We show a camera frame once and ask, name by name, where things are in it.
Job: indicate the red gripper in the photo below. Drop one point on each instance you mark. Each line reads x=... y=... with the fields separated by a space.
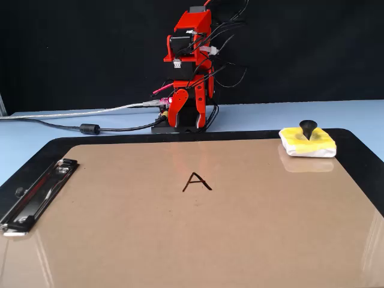
x=210 y=90

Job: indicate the black cone knob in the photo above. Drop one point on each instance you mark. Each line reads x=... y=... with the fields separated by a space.
x=307 y=126

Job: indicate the yellow and white sponge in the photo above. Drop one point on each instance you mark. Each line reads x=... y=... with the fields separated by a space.
x=318 y=145

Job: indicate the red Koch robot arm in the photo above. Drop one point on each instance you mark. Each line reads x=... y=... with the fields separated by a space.
x=195 y=21

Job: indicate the controller circuit board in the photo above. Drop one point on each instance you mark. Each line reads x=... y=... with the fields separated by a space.
x=163 y=105

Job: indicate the black rectangular mat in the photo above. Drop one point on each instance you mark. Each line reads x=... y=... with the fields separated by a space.
x=210 y=135

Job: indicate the brown clipboard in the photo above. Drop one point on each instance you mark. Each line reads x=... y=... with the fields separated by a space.
x=180 y=240

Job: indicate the metal clipboard clip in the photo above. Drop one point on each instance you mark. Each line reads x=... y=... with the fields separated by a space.
x=36 y=198

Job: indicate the grey metal frame bar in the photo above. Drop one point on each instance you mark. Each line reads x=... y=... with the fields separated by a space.
x=2 y=105

